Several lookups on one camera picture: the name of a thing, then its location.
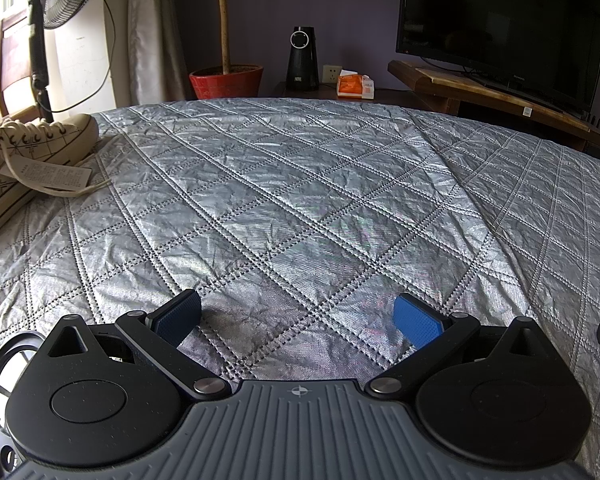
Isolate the potted green tree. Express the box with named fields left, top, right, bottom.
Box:
left=214, top=0, right=287, bottom=75

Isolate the black cylindrical speaker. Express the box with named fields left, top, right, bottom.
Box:
left=286, top=26, right=321, bottom=92

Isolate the dark wooden low cabinet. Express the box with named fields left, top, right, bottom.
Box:
left=272, top=82, right=461, bottom=112

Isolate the black flat television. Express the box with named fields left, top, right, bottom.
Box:
left=396, top=0, right=600, bottom=117

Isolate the wooden television riser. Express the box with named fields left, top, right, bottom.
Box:
left=387, top=60, right=600, bottom=149

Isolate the silver quilted blanket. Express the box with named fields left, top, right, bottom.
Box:
left=0, top=96, right=600, bottom=480

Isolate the paper hang tag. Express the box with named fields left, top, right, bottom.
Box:
left=0, top=155, right=93, bottom=193

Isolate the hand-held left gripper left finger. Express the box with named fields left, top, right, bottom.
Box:
left=45, top=289, right=232, bottom=404

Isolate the black standing fan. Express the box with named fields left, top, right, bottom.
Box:
left=19, top=0, right=109, bottom=124

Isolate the grey curtain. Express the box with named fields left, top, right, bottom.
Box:
left=127, top=0, right=192, bottom=107

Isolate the orange tissue pack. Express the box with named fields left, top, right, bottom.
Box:
left=336, top=71, right=376, bottom=101

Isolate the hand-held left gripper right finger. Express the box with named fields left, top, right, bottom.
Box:
left=364, top=294, right=549, bottom=404

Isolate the wooden chair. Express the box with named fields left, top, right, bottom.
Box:
left=0, top=10, right=57, bottom=122

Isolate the red plant pot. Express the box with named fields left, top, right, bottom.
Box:
left=189, top=64, right=264, bottom=100

